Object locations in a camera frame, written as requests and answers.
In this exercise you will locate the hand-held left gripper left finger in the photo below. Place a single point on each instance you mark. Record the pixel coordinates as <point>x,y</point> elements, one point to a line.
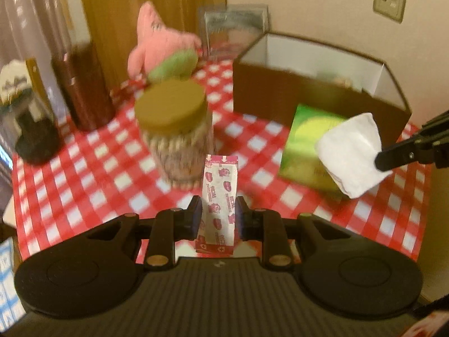
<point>194,217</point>

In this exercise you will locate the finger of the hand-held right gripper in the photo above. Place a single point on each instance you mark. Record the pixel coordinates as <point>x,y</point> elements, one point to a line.
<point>438,123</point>
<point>400,154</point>

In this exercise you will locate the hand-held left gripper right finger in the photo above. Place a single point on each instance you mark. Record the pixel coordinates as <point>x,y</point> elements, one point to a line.
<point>243,217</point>

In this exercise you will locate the pink printed bandage strip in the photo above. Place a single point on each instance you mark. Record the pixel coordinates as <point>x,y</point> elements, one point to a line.
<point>219,200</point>

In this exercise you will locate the white tissue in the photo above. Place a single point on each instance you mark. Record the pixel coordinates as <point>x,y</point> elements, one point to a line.
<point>350,154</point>

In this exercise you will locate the brown cardboard box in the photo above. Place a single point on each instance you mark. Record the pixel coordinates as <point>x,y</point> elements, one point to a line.
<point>273,91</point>

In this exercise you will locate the green tissue pack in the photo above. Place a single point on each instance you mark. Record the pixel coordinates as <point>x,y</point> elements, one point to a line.
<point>301,147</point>

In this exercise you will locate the cashew jar with gold lid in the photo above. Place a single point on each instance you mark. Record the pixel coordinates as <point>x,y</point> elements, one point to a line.
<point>172,126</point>

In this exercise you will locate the red checked tablecloth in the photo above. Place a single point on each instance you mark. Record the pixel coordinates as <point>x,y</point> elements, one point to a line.
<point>87,189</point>

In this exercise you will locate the brown metal canister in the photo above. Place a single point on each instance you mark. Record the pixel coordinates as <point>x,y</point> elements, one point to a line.
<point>86,87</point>

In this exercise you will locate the red and white packet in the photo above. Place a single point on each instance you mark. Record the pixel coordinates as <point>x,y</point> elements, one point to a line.
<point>426,326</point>

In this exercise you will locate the pink starfish plush toy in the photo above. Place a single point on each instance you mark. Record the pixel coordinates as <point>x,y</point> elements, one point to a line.
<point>158,45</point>

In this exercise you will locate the glass grinder with black base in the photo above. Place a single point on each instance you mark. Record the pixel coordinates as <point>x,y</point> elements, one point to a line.
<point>37,133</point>

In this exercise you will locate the blue and white box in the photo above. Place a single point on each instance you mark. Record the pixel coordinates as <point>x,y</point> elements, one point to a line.
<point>8,281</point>

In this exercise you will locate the grey curtain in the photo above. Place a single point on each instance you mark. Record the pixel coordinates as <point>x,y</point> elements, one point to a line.
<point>28,14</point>

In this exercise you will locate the beige wall socket with switch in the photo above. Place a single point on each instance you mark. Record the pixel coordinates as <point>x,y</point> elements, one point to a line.
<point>389,1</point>

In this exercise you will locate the silver picture frame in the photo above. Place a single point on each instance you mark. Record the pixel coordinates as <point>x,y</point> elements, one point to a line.
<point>231,24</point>

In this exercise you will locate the tan wall plate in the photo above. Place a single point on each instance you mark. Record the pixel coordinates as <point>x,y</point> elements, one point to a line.
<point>66,7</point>

